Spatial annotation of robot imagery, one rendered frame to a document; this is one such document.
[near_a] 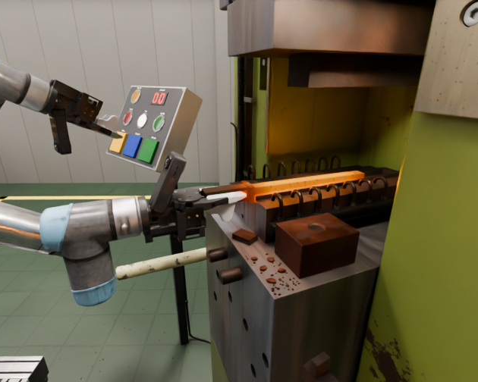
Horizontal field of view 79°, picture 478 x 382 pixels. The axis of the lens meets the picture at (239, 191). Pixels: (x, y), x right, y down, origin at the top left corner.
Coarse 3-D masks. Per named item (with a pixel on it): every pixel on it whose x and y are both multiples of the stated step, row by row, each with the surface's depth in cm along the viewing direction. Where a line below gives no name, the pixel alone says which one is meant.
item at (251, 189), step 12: (276, 180) 65; (288, 180) 65; (300, 180) 65; (312, 180) 66; (324, 180) 67; (336, 180) 68; (204, 192) 57; (216, 192) 57; (228, 192) 58; (252, 192) 59; (264, 192) 61
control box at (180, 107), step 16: (128, 96) 110; (144, 96) 103; (176, 96) 92; (192, 96) 93; (144, 112) 101; (160, 112) 95; (176, 112) 90; (192, 112) 94; (128, 128) 105; (144, 128) 98; (160, 128) 92; (176, 128) 91; (192, 128) 96; (160, 144) 91; (176, 144) 93; (128, 160) 100; (160, 160) 90
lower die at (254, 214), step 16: (288, 176) 78; (304, 176) 75; (384, 176) 72; (272, 192) 62; (288, 192) 62; (304, 192) 64; (352, 192) 64; (240, 208) 69; (256, 208) 60; (272, 208) 56; (288, 208) 58; (304, 208) 59; (256, 224) 61; (272, 240) 59
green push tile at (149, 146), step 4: (144, 140) 95; (148, 140) 94; (152, 140) 93; (144, 144) 95; (148, 144) 93; (152, 144) 92; (156, 144) 91; (144, 148) 94; (148, 148) 93; (152, 148) 92; (156, 148) 91; (140, 152) 95; (144, 152) 94; (148, 152) 92; (152, 152) 91; (140, 156) 94; (144, 156) 93; (148, 156) 92; (152, 156) 91; (140, 160) 94; (144, 160) 93; (148, 160) 91; (152, 160) 91
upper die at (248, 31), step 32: (256, 0) 48; (288, 0) 44; (320, 0) 46; (352, 0) 48; (384, 0) 50; (416, 0) 53; (256, 32) 49; (288, 32) 46; (320, 32) 48; (352, 32) 50; (384, 32) 52; (416, 32) 55
